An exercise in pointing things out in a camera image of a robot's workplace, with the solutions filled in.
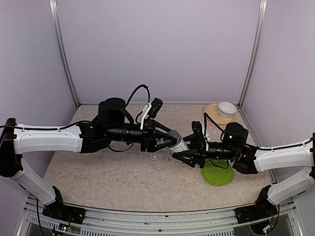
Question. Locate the green plate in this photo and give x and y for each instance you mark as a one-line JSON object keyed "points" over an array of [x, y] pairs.
{"points": [[217, 172]]}

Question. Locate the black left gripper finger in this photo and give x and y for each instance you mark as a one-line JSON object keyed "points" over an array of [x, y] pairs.
{"points": [[164, 143], [158, 128]]}

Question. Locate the beige wooden plate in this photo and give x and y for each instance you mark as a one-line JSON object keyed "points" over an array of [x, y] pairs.
{"points": [[213, 111]]}

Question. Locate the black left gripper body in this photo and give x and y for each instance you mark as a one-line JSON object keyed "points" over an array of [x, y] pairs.
{"points": [[146, 140]]}

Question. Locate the grey-capped orange pill bottle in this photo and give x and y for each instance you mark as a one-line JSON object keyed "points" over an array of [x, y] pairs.
{"points": [[180, 145]]}

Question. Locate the left aluminium frame post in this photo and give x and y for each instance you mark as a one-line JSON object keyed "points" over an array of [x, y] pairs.
{"points": [[58, 32]]}

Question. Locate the clear plastic pill organizer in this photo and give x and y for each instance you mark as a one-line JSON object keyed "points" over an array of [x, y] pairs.
{"points": [[160, 155]]}

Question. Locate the right aluminium frame post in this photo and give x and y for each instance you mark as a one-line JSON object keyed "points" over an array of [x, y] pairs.
{"points": [[254, 52]]}

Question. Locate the aluminium frame post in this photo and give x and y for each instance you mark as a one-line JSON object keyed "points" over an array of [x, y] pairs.
{"points": [[58, 32], [254, 52]]}

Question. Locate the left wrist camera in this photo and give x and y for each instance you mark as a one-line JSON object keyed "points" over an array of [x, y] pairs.
{"points": [[150, 111]]}

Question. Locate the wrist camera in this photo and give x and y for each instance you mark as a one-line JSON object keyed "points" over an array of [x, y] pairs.
{"points": [[200, 132], [150, 111]]}

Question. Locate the white ceramic bowl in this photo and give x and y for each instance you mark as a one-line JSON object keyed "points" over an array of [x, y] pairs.
{"points": [[227, 109]]}

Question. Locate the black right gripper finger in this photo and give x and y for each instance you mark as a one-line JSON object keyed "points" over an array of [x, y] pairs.
{"points": [[192, 141], [187, 157]]}

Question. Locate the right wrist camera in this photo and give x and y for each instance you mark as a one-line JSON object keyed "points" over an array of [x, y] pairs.
{"points": [[200, 132]]}

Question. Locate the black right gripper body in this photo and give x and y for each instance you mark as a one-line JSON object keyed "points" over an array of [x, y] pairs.
{"points": [[202, 153]]}

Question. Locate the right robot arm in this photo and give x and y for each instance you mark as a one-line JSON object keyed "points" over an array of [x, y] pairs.
{"points": [[249, 160]]}

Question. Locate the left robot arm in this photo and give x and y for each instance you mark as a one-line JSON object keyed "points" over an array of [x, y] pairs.
{"points": [[112, 123]]}

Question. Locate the front aluminium rail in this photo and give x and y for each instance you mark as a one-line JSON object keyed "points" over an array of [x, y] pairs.
{"points": [[107, 222]]}

